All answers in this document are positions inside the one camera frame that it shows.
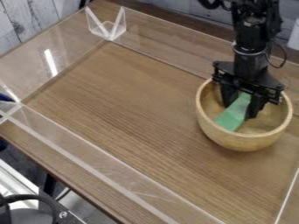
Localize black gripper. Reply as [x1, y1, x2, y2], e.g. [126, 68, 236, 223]
[212, 47, 285, 119]

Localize green rectangular block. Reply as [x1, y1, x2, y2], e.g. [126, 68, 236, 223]
[215, 93, 251, 131]

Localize light wooden bowl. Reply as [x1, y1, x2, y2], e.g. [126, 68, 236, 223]
[195, 79, 293, 152]

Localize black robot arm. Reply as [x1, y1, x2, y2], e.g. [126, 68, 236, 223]
[197, 0, 285, 119]

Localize clear acrylic tray walls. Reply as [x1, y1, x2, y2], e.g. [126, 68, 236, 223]
[0, 0, 299, 224]

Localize black table leg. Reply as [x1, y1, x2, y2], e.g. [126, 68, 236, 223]
[42, 174, 57, 196]

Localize clear acrylic corner bracket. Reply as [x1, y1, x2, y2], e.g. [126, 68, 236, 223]
[84, 7, 126, 41]

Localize black metal bracket with screw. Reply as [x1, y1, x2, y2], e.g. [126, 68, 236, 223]
[37, 191, 88, 224]

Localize black cable loop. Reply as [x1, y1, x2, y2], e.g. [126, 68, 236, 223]
[0, 193, 60, 224]

